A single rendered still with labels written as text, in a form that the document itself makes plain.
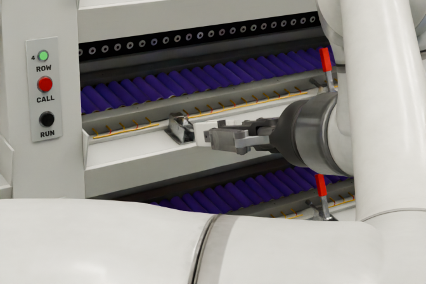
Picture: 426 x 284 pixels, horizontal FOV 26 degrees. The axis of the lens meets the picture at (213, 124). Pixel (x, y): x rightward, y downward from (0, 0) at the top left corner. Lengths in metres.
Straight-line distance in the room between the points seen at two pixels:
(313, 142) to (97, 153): 0.34
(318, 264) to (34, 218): 0.11
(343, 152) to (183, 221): 0.56
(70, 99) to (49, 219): 0.75
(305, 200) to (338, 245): 1.13
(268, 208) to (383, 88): 0.82
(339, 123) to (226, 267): 0.58
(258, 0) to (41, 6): 0.32
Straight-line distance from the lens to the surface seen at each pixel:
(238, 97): 1.34
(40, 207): 0.38
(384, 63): 0.66
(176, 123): 1.23
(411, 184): 0.56
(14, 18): 1.07
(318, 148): 0.95
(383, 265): 0.36
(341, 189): 1.53
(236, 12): 1.24
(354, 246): 0.36
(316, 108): 0.96
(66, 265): 0.35
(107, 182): 1.18
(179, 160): 1.23
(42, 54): 1.09
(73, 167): 1.15
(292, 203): 1.47
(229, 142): 1.06
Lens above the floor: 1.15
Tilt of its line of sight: 17 degrees down
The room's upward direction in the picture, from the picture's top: straight up
